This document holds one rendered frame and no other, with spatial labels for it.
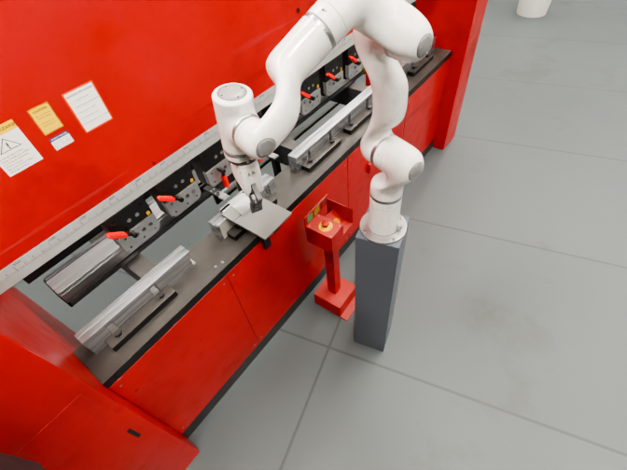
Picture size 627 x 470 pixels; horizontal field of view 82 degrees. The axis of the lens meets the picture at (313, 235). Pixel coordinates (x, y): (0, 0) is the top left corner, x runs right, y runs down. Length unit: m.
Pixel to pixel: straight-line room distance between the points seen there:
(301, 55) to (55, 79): 0.62
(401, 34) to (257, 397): 1.92
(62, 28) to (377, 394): 2.03
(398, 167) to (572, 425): 1.73
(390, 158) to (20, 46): 0.97
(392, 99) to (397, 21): 0.22
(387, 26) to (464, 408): 1.90
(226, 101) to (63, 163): 0.57
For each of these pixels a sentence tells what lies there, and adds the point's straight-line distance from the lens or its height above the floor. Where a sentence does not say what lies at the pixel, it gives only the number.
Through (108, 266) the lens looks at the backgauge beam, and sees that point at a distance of 1.78.
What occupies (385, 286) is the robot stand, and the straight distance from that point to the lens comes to 1.68.
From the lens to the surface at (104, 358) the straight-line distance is 1.62.
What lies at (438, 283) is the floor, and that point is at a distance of 2.59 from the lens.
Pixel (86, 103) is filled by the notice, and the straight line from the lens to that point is 1.19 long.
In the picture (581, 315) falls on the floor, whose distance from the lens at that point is 2.78.
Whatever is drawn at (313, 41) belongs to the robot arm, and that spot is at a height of 1.82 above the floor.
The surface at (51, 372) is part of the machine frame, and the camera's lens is 1.26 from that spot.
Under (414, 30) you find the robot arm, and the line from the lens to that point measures 0.95.
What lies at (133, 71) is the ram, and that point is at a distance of 1.23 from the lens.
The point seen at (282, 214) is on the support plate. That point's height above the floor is 1.00.
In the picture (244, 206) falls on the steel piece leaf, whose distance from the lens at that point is 1.66.
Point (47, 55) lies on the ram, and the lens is 1.14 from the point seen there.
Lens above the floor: 2.12
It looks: 49 degrees down
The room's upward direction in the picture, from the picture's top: 7 degrees counter-clockwise
